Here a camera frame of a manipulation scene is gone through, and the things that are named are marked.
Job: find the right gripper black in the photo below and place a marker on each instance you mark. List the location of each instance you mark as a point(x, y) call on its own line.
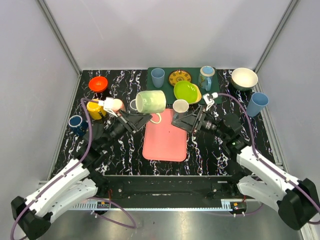
point(188, 122)

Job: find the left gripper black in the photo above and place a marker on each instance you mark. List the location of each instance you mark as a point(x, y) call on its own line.
point(127, 122)

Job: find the small white cup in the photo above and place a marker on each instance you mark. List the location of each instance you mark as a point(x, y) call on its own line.
point(180, 106)

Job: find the pale green mug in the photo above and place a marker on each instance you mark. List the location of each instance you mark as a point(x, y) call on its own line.
point(149, 102)

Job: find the yellow mug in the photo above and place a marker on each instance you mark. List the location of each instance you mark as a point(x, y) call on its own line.
point(95, 110)

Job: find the dark blue mug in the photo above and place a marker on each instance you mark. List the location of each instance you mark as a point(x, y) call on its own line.
point(78, 125)

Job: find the pink mug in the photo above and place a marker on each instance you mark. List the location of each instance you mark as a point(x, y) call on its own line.
point(118, 105)

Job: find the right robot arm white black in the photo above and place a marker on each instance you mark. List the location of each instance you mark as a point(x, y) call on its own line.
point(296, 201)

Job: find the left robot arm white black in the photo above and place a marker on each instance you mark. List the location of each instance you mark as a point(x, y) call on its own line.
point(77, 181)

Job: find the light blue patterned mug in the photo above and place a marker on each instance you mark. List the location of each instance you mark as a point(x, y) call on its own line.
point(205, 78)

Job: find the yellow plate under green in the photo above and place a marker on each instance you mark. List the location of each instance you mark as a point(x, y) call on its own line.
point(195, 95)

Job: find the pink plastic tray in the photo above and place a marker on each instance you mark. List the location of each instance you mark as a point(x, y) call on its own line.
point(163, 141)

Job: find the lime green plate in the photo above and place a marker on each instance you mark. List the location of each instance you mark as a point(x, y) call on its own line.
point(182, 90)

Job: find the yellow patterned small plate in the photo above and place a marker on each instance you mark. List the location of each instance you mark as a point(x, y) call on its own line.
point(178, 76)

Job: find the orange bowl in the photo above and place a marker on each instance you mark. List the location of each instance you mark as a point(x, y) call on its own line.
point(98, 84)

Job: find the light blue cup on mat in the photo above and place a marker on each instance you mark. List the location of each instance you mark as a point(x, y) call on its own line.
point(158, 76)

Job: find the white bowl grey outside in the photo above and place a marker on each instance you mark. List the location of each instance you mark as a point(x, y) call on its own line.
point(244, 79)

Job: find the light blue cup right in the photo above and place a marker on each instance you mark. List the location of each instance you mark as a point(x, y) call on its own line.
point(257, 102)

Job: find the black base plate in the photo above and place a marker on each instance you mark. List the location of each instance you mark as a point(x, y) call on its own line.
point(153, 192)

